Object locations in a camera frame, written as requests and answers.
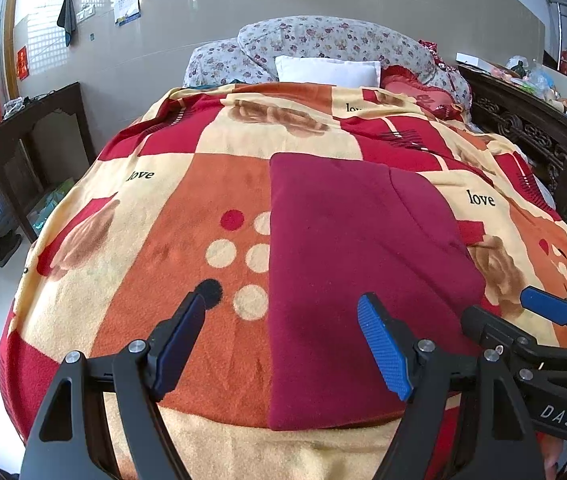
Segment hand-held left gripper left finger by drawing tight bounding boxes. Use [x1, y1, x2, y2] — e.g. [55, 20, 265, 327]
[19, 291, 208, 480]

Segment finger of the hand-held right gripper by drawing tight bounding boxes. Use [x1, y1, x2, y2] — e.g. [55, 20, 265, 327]
[461, 305, 567, 376]
[519, 286, 567, 350]

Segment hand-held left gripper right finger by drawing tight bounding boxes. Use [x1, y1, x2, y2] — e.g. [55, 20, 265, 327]
[357, 292, 547, 480]

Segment maroon sweater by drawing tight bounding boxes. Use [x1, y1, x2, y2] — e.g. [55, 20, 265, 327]
[266, 152, 489, 433]

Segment printed orange red blanket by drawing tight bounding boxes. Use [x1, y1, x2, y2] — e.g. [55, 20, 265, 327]
[0, 82, 567, 480]

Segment dark carved wooden headboard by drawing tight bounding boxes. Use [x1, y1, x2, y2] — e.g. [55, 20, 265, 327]
[456, 62, 567, 226]

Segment green packets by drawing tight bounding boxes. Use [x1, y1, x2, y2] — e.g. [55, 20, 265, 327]
[28, 177, 76, 233]

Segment clear plastic bag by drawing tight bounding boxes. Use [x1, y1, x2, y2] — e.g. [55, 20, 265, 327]
[506, 55, 564, 101]

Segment red heart pillow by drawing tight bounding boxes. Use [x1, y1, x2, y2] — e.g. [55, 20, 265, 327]
[381, 65, 464, 121]

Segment white flat box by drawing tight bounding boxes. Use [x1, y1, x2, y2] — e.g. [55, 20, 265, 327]
[456, 51, 501, 70]

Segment dark wooden side table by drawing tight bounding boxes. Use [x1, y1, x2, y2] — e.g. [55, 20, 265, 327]
[0, 81, 96, 268]

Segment red ruffled cloth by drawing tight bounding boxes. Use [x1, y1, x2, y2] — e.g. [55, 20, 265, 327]
[417, 38, 447, 68]

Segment white pillow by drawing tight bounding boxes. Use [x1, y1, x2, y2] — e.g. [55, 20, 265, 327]
[274, 55, 382, 88]

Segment floral quilt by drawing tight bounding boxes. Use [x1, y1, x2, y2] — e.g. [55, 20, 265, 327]
[183, 15, 471, 111]

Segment dark hanging cloth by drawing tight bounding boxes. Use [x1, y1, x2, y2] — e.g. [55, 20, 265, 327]
[56, 0, 80, 47]

